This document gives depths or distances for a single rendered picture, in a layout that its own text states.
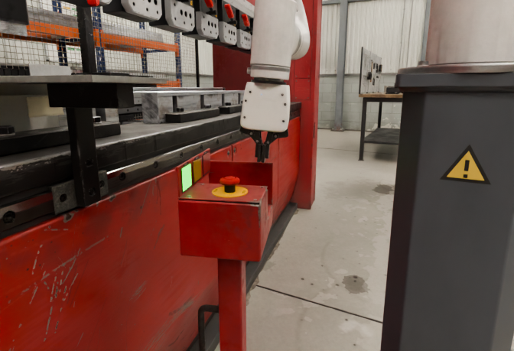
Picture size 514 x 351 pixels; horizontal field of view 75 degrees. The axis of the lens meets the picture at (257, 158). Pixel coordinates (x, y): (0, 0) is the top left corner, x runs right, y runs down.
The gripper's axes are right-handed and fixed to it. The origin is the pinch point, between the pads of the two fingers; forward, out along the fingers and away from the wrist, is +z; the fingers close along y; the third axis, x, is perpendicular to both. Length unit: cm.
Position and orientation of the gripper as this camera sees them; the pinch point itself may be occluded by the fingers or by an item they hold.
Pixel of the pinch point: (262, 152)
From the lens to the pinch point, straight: 74.0
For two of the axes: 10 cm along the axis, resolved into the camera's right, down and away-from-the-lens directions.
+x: 1.6, -2.0, 9.7
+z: -0.8, 9.7, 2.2
